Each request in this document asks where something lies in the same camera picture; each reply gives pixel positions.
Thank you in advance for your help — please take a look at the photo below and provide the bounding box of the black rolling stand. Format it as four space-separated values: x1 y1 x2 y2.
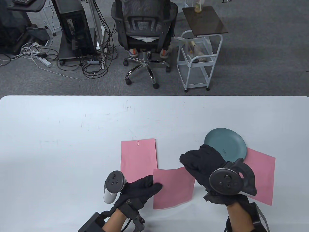
57 28 97 65

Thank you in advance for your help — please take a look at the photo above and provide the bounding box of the tangle of white cables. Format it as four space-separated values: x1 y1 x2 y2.
21 42 95 80

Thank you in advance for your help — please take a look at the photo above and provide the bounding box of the black mesh office chair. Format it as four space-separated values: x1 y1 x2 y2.
112 0 179 89

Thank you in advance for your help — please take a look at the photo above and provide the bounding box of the person's right hand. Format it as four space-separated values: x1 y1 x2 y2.
179 144 249 206

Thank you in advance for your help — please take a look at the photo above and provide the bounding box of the pink paper sheet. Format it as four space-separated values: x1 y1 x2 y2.
121 138 158 183
153 167 196 210
243 148 276 206

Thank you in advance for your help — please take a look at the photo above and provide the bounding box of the person's left hand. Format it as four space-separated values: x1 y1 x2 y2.
100 175 162 218

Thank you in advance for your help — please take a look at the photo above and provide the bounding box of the white power strip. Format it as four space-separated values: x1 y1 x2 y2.
36 56 52 67

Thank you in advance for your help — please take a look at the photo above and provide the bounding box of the person's right forearm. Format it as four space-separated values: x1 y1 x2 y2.
227 202 255 232

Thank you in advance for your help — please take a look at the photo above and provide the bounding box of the white rolling cart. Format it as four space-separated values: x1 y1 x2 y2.
177 30 223 93

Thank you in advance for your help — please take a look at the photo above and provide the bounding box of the teal round plate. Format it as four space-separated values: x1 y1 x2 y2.
204 128 247 162

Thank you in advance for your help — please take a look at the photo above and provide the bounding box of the person's left forearm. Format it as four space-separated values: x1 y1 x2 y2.
101 209 128 232

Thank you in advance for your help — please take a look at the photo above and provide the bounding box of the white metal stand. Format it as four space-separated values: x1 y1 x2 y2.
88 0 108 70

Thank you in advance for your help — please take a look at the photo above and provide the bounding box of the brown side table top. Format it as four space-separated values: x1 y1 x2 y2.
182 6 228 38

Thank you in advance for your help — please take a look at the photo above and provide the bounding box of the bundle of black cables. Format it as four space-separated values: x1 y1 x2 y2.
57 0 119 80

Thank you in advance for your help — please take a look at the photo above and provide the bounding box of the black computer tower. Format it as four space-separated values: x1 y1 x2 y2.
51 0 96 58

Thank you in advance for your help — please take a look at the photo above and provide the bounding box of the dark grey handheld controller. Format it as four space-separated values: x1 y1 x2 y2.
103 170 127 203
209 158 257 196

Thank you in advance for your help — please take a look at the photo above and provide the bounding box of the wooden handled tool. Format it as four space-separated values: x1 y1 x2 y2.
191 41 205 57

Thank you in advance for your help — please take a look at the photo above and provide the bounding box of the black desk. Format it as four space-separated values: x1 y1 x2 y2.
7 0 47 12

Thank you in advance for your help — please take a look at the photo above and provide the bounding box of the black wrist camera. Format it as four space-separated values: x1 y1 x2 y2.
126 205 146 231

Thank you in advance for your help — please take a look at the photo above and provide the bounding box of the black electronics box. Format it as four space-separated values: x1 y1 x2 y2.
251 203 270 232
78 212 106 232

